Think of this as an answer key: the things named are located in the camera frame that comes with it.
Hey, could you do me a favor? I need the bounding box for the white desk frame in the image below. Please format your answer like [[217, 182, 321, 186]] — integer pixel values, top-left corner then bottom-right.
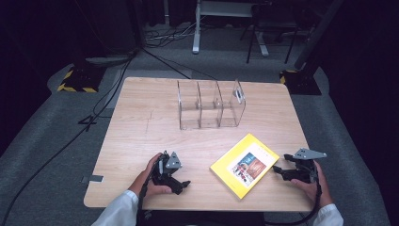
[[191, 0, 271, 58]]

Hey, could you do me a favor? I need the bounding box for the black tape cross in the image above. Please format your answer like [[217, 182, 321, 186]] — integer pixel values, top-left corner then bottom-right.
[[77, 114, 99, 133]]

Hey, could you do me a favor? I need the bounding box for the yellow book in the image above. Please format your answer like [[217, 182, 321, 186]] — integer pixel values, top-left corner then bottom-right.
[[209, 133, 280, 201]]

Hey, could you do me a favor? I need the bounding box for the clear acrylic book rack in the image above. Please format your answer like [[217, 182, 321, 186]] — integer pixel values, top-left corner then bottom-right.
[[176, 78, 247, 131]]

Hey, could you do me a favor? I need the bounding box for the person's right hand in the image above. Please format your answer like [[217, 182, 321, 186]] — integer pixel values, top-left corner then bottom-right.
[[290, 160, 334, 208]]

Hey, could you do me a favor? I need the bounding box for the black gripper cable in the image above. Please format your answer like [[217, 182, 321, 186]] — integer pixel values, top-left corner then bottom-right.
[[136, 163, 158, 226], [264, 175, 325, 226]]

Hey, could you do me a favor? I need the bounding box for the bundle of floor cables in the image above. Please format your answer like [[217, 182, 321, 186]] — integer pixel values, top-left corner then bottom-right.
[[143, 22, 197, 50]]

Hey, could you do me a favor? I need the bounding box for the grey tape strip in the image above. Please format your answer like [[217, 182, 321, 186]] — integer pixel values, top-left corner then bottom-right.
[[80, 174, 104, 185]]

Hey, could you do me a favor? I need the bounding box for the black chair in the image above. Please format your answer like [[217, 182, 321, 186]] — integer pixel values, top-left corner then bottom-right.
[[239, 2, 299, 65]]

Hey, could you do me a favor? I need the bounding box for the slanted pole stand black base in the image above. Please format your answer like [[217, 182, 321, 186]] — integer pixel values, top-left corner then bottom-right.
[[279, 0, 345, 96]]

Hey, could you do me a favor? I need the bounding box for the person's left hand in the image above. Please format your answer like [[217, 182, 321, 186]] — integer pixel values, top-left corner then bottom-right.
[[128, 153, 173, 198]]

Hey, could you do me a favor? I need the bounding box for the stand with yellow-black striped base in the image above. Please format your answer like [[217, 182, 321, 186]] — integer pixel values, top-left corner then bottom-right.
[[56, 0, 107, 94]]

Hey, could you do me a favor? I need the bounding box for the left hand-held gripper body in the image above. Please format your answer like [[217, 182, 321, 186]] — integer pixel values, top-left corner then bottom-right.
[[152, 151, 184, 190]]

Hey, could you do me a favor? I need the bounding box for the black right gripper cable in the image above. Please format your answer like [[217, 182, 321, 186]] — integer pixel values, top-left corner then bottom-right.
[[264, 175, 325, 226]]

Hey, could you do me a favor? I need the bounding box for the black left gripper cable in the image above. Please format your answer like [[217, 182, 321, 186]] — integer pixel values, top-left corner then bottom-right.
[[136, 163, 158, 226]]

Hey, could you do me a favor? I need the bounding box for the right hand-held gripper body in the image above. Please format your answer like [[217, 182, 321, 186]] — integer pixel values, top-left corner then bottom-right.
[[290, 148, 327, 184]]

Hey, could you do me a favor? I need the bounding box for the long black floor cable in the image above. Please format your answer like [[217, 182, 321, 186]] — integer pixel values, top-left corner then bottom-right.
[[0, 51, 137, 222]]

